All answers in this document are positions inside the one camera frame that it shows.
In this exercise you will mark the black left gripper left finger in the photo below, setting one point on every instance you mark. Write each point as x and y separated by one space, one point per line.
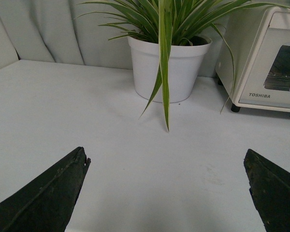
47 202

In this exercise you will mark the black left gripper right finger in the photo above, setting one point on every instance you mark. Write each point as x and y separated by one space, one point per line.
270 191

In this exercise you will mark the white Toshiba toaster oven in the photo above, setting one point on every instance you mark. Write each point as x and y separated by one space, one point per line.
254 60

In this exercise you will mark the white plant pot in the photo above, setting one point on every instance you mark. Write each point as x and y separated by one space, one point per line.
183 66

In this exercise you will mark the white curtain backdrop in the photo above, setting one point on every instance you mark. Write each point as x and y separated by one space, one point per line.
64 31

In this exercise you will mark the green spider plant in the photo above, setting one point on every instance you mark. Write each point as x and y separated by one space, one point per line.
171 22

